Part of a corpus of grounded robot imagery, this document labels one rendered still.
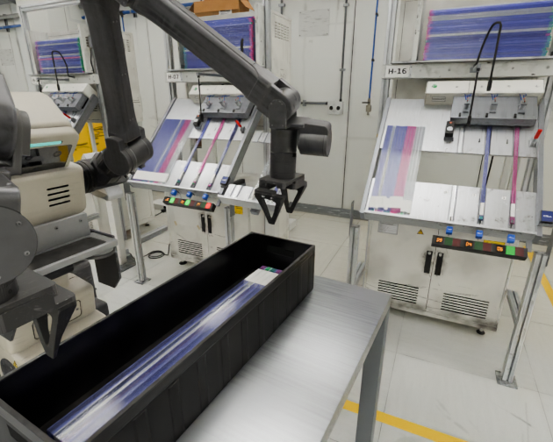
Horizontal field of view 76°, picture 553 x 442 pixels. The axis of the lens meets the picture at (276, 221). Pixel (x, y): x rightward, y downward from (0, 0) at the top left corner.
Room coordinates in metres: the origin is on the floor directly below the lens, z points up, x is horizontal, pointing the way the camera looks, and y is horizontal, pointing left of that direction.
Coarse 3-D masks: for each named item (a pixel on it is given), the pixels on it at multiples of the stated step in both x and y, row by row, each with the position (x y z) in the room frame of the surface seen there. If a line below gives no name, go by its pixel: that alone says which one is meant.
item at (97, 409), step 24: (240, 288) 0.66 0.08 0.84; (216, 312) 0.57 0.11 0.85; (192, 336) 0.50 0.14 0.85; (144, 360) 0.44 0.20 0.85; (168, 360) 0.44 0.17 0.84; (120, 384) 0.39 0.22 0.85; (144, 384) 0.39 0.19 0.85; (96, 408) 0.35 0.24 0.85; (120, 408) 0.35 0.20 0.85; (48, 432) 0.32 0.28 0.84; (72, 432) 0.32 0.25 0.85
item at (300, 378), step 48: (336, 288) 0.73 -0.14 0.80; (288, 336) 0.56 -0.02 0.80; (336, 336) 0.56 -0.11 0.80; (384, 336) 0.68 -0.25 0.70; (240, 384) 0.44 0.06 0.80; (288, 384) 0.44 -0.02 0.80; (336, 384) 0.44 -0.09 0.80; (192, 432) 0.35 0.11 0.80; (240, 432) 0.35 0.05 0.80; (288, 432) 0.35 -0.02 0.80
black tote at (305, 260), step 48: (240, 240) 0.76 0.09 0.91; (288, 240) 0.76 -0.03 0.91; (192, 288) 0.62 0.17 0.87; (288, 288) 0.62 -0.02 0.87; (96, 336) 0.44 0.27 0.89; (144, 336) 0.51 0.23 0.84; (240, 336) 0.47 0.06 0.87; (0, 384) 0.33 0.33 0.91; (48, 384) 0.37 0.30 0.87; (96, 384) 0.42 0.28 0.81; (192, 384) 0.37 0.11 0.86; (0, 432) 0.31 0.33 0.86; (96, 432) 0.26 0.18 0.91; (144, 432) 0.30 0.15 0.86
